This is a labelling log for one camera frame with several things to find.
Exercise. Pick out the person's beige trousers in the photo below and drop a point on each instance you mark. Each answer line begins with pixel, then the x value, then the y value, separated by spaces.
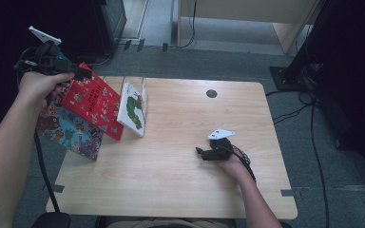
pixel 171 223

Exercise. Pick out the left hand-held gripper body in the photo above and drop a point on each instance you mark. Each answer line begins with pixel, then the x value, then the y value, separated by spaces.
pixel 49 60

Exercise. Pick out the black stand base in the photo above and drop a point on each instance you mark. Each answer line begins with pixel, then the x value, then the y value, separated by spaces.
pixel 282 77

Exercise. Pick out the black round table grommet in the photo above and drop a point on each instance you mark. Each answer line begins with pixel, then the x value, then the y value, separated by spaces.
pixel 211 93

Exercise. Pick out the red picture book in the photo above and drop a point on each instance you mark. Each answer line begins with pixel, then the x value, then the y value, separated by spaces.
pixel 95 101

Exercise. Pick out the clear acrylic book rack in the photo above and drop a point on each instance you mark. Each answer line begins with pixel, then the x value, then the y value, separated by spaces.
pixel 145 95

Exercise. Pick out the person's right hand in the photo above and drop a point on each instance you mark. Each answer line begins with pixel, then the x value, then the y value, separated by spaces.
pixel 237 167

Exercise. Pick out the black chair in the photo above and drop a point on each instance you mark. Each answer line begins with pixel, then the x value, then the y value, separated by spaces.
pixel 52 221

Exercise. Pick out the person's left hand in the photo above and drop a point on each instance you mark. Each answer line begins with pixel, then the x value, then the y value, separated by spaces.
pixel 41 87

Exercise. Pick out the grey tape piece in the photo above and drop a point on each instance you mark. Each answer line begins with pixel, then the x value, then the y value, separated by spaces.
pixel 59 189
pixel 287 193

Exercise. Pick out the black computer tower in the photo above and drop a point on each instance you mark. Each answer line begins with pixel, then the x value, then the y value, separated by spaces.
pixel 114 19

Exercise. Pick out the dark curtain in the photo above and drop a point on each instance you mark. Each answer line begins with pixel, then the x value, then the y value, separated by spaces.
pixel 76 9
pixel 355 79

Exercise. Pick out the black tape piece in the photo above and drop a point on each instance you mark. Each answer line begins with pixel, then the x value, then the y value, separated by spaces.
pixel 165 47
pixel 127 45
pixel 141 45

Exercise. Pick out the white caterpillar picture book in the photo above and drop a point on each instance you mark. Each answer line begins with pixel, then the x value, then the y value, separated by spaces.
pixel 133 110

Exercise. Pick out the light wooden cabinet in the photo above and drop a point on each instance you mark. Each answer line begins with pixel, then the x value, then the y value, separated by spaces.
pixel 234 9

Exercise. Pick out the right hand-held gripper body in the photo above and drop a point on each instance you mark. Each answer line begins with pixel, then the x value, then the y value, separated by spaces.
pixel 220 150

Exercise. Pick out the light blue animals picture book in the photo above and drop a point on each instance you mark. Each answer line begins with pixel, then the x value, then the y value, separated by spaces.
pixel 69 136

